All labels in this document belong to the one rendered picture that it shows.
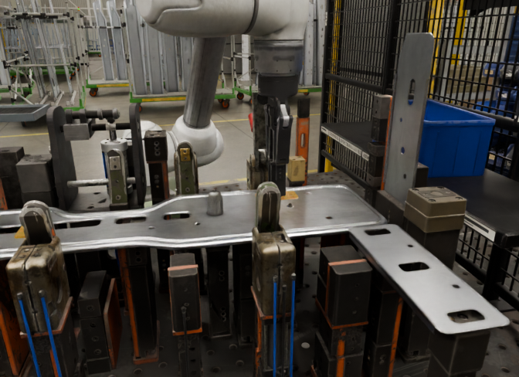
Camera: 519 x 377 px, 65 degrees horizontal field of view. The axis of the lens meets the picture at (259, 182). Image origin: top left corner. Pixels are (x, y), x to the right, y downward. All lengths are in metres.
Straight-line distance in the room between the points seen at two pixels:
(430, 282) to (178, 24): 0.53
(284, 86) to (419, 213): 0.34
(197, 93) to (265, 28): 0.76
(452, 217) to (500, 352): 0.37
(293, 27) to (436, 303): 0.48
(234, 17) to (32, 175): 0.57
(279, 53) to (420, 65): 0.28
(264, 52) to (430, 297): 0.47
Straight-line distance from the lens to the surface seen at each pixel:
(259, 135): 0.94
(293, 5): 0.73
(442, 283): 0.66
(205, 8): 0.65
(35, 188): 1.01
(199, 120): 1.50
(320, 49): 8.92
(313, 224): 0.78
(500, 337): 1.11
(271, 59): 0.73
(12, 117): 1.10
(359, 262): 0.71
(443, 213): 0.80
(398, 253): 0.71
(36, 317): 0.69
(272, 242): 0.61
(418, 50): 0.86
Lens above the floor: 1.34
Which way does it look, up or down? 20 degrees down
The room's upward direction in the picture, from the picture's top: straight up
